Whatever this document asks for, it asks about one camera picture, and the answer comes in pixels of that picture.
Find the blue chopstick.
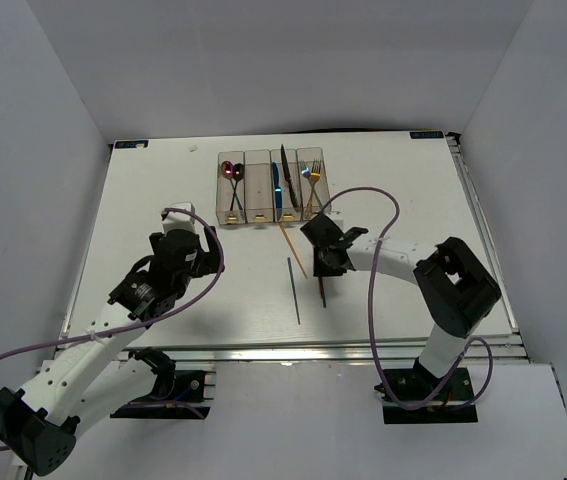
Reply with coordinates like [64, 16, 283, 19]
[318, 276, 327, 308]
[287, 257, 301, 326]

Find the gold fork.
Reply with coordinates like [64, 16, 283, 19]
[306, 160, 323, 216]

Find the blue knife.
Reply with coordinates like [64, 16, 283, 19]
[271, 162, 282, 215]

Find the rainbow fork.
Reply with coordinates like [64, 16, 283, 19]
[299, 159, 322, 217]

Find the black knife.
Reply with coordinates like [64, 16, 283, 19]
[280, 144, 299, 211]

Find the rainbow spoon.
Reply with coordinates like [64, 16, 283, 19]
[221, 161, 235, 210]

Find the black spoon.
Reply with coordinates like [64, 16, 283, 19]
[232, 163, 245, 209]

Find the orange chopstick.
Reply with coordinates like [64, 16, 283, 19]
[277, 222, 308, 279]
[317, 276, 324, 299]

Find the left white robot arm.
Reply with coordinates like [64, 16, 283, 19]
[0, 227, 222, 476]

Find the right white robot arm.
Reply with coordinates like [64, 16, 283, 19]
[301, 213, 502, 399]

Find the clear container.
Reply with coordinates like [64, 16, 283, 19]
[216, 151, 247, 226]
[296, 147, 331, 220]
[244, 150, 274, 223]
[270, 148, 302, 222]

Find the left blue corner sticker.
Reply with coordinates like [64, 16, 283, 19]
[113, 140, 149, 149]

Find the blue corner sticker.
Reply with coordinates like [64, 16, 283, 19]
[409, 130, 445, 140]
[113, 140, 149, 149]

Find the right blue corner sticker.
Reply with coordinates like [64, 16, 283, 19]
[409, 130, 445, 140]

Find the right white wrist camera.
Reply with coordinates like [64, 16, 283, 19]
[329, 212, 344, 229]

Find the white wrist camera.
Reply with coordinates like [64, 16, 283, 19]
[329, 212, 344, 229]
[161, 202, 196, 234]

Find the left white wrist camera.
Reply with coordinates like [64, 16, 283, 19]
[161, 202, 196, 234]

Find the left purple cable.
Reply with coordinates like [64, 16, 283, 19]
[0, 207, 227, 452]

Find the purple cable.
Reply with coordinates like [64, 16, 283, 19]
[318, 186, 494, 412]
[0, 207, 227, 452]

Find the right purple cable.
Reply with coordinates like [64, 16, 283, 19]
[318, 186, 494, 412]

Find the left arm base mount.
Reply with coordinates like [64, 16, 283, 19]
[110, 348, 215, 420]

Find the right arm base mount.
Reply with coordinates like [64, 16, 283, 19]
[374, 368, 478, 425]

